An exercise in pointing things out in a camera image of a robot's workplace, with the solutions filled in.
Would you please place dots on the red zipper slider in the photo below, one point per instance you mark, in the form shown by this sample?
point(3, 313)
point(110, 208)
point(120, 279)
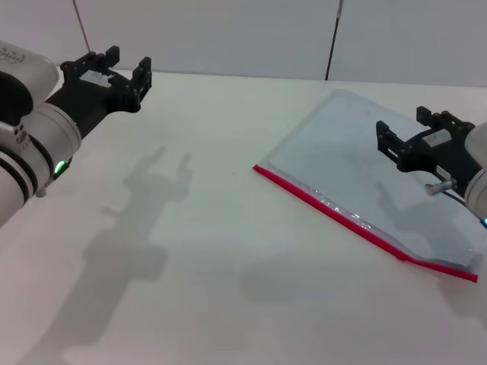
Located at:
point(400, 259)

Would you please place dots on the clear red-zip document bag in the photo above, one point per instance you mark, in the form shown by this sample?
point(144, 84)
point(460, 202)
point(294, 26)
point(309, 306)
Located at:
point(342, 152)

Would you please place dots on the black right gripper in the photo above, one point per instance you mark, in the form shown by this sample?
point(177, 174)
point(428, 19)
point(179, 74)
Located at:
point(449, 156)

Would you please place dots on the black wall strip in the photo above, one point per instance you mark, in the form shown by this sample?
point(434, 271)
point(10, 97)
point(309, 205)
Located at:
point(332, 45)

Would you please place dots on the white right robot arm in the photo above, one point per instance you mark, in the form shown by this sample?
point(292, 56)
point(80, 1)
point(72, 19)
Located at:
point(479, 190)

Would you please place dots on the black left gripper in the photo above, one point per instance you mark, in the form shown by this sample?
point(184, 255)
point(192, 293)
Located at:
point(95, 99)

